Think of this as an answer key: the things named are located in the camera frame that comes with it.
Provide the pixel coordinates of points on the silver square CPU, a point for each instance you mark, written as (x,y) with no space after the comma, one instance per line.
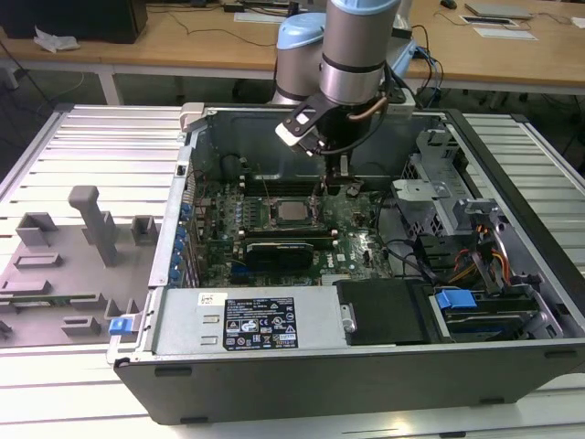
(292,210)

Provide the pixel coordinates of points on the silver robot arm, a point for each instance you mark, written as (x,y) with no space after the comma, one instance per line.
(352,55)

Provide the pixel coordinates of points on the CPU socket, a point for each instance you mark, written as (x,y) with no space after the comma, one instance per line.
(275,211)

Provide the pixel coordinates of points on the blue expansion slot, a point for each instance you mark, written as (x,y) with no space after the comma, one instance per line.
(241,273)

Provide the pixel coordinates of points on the black round component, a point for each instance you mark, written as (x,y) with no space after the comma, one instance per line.
(233,165)

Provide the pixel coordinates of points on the green motherboard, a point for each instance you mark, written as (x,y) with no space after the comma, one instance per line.
(352,247)

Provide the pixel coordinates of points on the RAM stick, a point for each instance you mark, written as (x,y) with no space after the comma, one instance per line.
(41,302)
(288,242)

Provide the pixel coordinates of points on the metal drive cage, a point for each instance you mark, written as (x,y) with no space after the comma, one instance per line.
(439,219)

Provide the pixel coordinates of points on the black NVIDIA graphics card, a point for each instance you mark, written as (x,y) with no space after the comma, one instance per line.
(279,256)

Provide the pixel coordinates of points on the silver chipset heatsink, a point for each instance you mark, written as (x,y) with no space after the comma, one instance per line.
(336,280)

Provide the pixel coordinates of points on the black power adapter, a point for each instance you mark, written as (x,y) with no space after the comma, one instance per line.
(235,7)

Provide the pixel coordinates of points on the black computer mouse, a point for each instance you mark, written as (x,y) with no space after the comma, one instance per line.
(448,3)

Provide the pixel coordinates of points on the blue card retainer clip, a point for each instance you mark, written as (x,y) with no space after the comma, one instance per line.
(186,211)
(174,275)
(176,263)
(182,236)

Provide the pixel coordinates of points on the wooden desk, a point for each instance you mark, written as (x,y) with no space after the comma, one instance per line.
(183,50)

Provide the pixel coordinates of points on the flat black white device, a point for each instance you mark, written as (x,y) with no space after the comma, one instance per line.
(484,20)

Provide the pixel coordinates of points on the black plastic shroud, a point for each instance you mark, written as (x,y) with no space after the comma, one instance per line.
(384,311)

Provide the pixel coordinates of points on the grey laptop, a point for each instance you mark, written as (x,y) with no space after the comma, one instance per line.
(498,10)

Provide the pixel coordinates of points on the blue disk carrier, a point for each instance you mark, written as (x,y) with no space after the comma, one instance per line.
(454,302)

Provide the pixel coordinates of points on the silver power supply unit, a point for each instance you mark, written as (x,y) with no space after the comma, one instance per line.
(183,320)

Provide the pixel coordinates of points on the black hard disk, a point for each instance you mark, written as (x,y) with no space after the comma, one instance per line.
(484,327)

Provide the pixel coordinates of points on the black open PC case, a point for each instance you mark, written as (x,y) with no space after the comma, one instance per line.
(320,384)

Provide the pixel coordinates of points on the black box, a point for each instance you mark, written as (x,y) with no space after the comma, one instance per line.
(68,18)

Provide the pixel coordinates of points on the crumpled white paper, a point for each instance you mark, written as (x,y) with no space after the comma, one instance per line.
(57,42)

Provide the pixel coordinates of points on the blue case latch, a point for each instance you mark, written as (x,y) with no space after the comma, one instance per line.
(120,326)

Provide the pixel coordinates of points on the grey parts rack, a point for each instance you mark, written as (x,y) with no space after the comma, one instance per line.
(68,274)

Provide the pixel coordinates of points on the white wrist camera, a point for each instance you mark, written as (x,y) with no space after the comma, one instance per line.
(292,130)

